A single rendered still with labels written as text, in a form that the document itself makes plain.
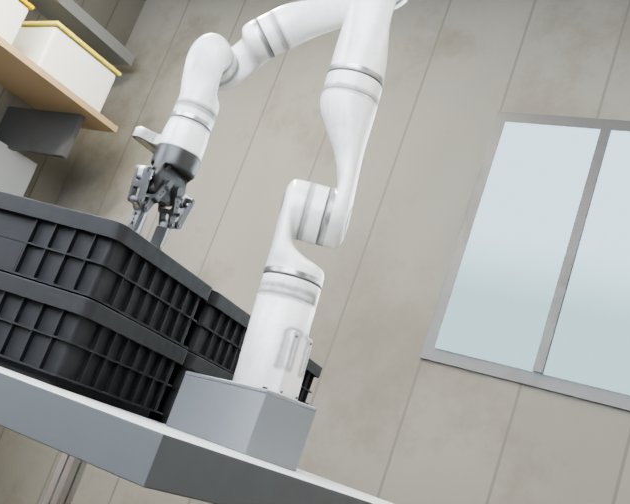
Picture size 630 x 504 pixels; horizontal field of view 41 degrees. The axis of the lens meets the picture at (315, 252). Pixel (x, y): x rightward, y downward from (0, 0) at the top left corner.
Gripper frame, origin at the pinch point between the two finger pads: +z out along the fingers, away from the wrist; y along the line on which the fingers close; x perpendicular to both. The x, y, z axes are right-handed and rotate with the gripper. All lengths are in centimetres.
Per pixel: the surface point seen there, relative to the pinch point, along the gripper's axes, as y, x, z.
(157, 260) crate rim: -7.1, -10.1, 5.3
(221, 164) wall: 212, 161, -92
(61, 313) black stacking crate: -18.0, -7.5, 17.5
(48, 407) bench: -48, -40, 27
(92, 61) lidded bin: 153, 207, -111
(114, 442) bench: -49, -48, 28
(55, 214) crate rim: -19.1, -0.3, 4.8
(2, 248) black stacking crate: -19.5, 6.3, 11.4
